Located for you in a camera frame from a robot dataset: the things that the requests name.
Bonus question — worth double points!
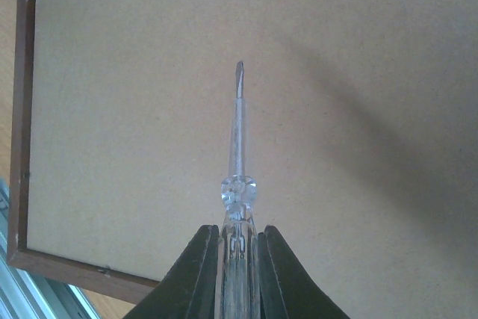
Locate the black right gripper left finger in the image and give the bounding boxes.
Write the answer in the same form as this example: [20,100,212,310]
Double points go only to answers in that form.
[126,225,219,319]

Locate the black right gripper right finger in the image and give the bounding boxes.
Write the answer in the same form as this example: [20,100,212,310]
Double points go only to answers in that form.
[258,226,348,318]

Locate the clear handle screwdriver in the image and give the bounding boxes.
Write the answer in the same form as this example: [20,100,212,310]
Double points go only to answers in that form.
[214,61,261,318]

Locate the brown wooden picture frame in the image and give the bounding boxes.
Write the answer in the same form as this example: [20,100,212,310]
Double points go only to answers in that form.
[7,0,157,304]

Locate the aluminium rail base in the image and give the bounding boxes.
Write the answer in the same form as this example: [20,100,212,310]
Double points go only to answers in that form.
[1,180,100,319]

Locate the brown frame backing board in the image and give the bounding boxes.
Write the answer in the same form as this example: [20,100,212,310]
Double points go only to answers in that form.
[28,0,477,318]

